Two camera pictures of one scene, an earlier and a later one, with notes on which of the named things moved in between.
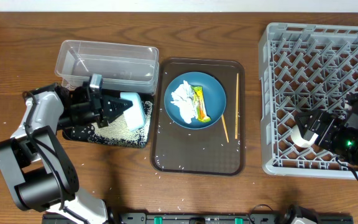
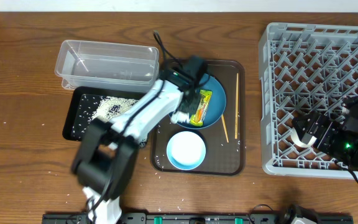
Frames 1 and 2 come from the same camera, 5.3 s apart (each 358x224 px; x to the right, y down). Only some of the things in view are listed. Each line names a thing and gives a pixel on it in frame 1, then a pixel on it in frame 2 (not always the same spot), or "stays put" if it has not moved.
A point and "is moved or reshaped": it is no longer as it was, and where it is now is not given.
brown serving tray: x=218 y=149 stays put
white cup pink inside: x=299 y=140 stays put
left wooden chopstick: x=224 y=126 stays put
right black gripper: x=320 y=116 stays put
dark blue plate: x=214 y=94 stays put
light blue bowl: x=135 y=114 is moved or reshaped
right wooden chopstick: x=236 y=130 stays put
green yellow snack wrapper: x=201 y=112 is moved or reshaped
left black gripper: x=96 y=102 → x=192 y=108
